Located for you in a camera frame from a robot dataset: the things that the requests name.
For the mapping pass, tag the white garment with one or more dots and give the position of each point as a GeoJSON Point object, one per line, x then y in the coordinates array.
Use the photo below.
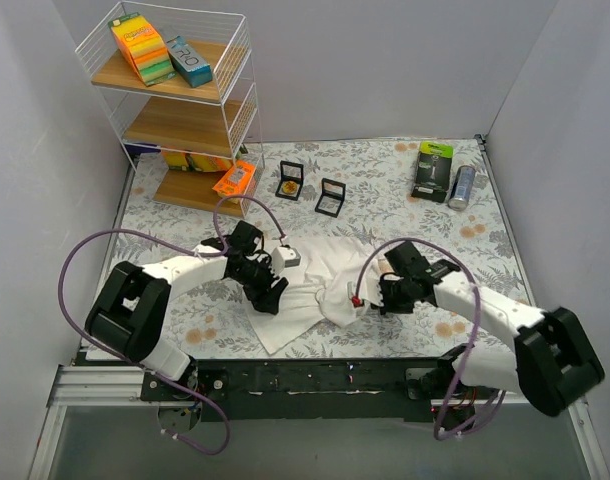
{"type": "Point", "coordinates": [319, 289]}

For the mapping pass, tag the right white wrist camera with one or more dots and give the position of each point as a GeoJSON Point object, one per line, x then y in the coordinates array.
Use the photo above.
{"type": "Point", "coordinates": [364, 297]}

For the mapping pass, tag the green black razor package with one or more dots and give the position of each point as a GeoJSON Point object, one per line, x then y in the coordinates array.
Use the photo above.
{"type": "Point", "coordinates": [432, 172]}

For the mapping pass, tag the blue silver can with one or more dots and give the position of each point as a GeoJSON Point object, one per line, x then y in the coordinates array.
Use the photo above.
{"type": "Point", "coordinates": [461, 189]}

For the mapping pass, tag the orange sponge pack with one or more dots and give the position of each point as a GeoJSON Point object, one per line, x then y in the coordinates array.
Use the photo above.
{"type": "Point", "coordinates": [143, 48]}

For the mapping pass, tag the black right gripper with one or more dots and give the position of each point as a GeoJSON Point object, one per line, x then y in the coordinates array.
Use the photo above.
{"type": "Point", "coordinates": [388, 292]}

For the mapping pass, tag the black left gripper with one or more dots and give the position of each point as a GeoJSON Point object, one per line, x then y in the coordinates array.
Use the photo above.
{"type": "Point", "coordinates": [264, 288]}

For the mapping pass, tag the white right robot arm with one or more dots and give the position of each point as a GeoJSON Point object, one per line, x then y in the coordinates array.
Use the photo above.
{"type": "Point", "coordinates": [549, 361]}

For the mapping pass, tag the floral table mat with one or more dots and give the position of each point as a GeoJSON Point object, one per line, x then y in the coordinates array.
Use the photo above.
{"type": "Point", "coordinates": [378, 207]}

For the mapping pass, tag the yellow sponge pack lower shelf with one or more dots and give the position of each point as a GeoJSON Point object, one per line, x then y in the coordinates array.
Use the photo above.
{"type": "Point", "coordinates": [192, 162]}

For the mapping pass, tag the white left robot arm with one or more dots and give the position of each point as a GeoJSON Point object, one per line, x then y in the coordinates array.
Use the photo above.
{"type": "Point", "coordinates": [128, 314]}

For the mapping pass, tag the black display box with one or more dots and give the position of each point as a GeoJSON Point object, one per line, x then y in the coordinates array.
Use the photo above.
{"type": "Point", "coordinates": [332, 198]}
{"type": "Point", "coordinates": [290, 171]}

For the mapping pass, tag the orange small package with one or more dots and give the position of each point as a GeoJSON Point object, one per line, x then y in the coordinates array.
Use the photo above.
{"type": "Point", "coordinates": [235, 181]}

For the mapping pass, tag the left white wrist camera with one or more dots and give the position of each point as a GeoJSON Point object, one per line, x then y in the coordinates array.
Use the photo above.
{"type": "Point", "coordinates": [283, 257]}

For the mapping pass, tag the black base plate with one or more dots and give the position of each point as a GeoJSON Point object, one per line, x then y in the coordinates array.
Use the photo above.
{"type": "Point", "coordinates": [365, 388]}

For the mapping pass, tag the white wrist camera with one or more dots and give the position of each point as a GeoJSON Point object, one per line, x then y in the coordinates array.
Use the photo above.
{"type": "Point", "coordinates": [364, 297]}
{"type": "Point", "coordinates": [283, 257]}

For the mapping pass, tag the teal grey carton box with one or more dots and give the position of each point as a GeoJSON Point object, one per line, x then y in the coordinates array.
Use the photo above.
{"type": "Point", "coordinates": [188, 63]}

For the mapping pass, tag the white wire wooden shelf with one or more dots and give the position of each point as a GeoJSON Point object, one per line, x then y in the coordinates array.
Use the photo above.
{"type": "Point", "coordinates": [219, 118]}

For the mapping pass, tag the aluminium frame rail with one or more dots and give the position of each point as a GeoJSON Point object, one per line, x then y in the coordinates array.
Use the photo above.
{"type": "Point", "coordinates": [97, 428]}

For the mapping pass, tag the left black display box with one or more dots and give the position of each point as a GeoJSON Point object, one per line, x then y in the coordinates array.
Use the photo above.
{"type": "Point", "coordinates": [290, 171]}

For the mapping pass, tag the right black display box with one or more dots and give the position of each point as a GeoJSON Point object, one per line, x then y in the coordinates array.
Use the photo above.
{"type": "Point", "coordinates": [332, 198]}

